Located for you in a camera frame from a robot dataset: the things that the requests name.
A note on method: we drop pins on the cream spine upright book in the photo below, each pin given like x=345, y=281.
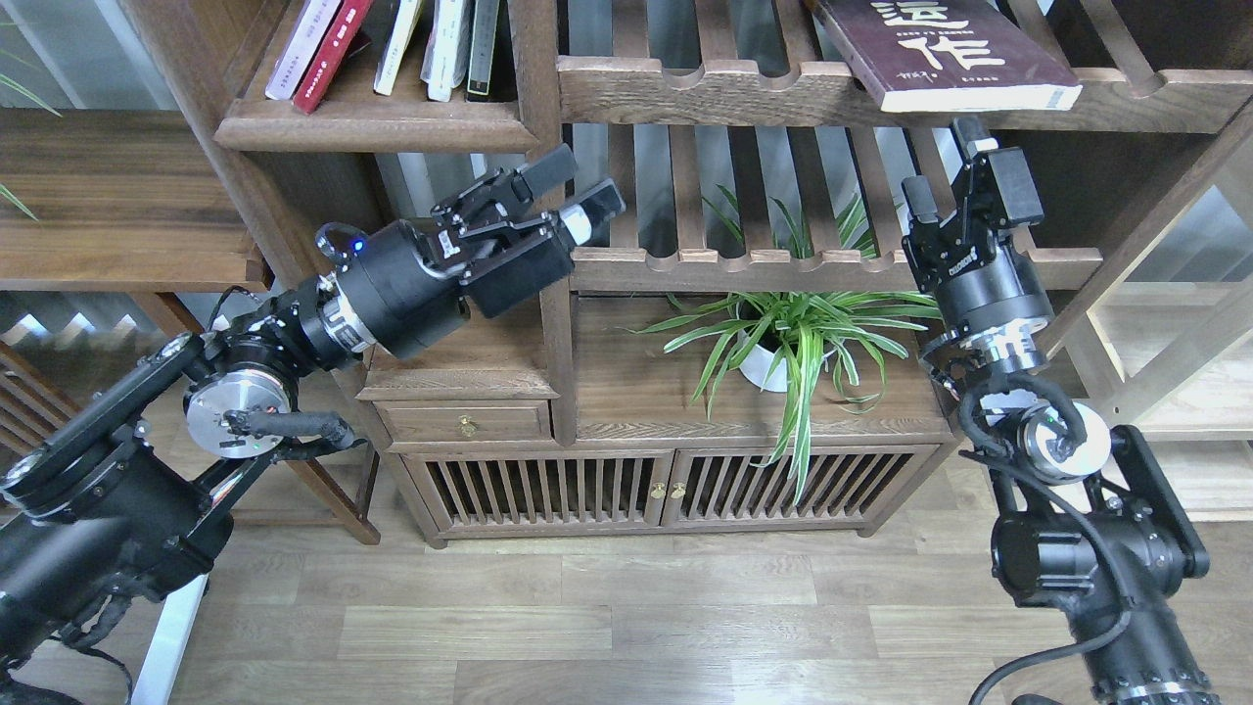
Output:
x=404, y=20

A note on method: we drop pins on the light wooden shelf frame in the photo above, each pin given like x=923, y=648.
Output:
x=1168, y=350

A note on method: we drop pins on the dark wooden side table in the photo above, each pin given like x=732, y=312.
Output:
x=108, y=214

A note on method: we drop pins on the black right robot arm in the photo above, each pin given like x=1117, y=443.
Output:
x=1087, y=522

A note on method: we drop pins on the dark wooden bookshelf unit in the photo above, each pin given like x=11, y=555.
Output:
x=749, y=160

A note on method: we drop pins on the white metal post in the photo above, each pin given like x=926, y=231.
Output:
x=166, y=652

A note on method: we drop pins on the white plant pot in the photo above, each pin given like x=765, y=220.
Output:
x=759, y=367

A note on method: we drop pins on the dark maroon book chinese title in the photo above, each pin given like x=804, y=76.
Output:
x=944, y=57

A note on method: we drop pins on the green spider plant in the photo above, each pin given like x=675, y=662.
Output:
x=800, y=333

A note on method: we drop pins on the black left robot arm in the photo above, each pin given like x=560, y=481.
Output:
x=133, y=497

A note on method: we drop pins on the dark slatted wooden rack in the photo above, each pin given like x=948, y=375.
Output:
x=31, y=407

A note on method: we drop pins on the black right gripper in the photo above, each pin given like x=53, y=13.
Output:
x=985, y=290

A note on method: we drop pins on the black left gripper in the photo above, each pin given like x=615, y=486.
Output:
x=405, y=289

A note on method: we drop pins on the white lavender paperback book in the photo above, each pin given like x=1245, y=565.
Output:
x=303, y=43

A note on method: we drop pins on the brass drawer knob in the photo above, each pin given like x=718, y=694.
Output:
x=467, y=426

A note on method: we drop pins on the black spine upright book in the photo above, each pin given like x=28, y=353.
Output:
x=482, y=50

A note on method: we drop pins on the red paperback book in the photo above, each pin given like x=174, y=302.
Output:
x=342, y=40

